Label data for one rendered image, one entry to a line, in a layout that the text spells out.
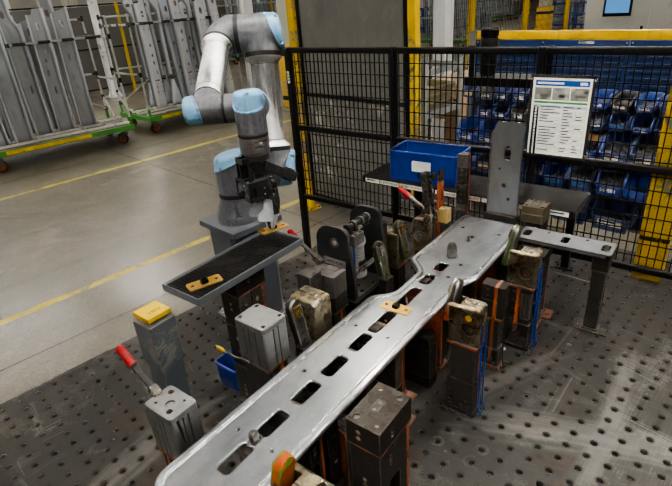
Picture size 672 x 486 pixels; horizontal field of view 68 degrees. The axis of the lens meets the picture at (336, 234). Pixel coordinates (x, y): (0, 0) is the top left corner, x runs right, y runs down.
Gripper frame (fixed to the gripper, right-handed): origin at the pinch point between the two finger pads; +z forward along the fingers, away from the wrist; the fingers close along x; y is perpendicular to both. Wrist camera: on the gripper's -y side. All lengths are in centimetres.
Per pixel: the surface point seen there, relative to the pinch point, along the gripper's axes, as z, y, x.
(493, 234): 22, -73, 19
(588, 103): -14, -121, 21
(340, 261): 13.4, -14.2, 10.4
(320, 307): 16.0, 1.5, 22.1
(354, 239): 7.1, -18.1, 12.5
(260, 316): 11.0, 17.9, 21.8
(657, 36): -24, -243, -9
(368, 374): 22.3, 4.3, 43.1
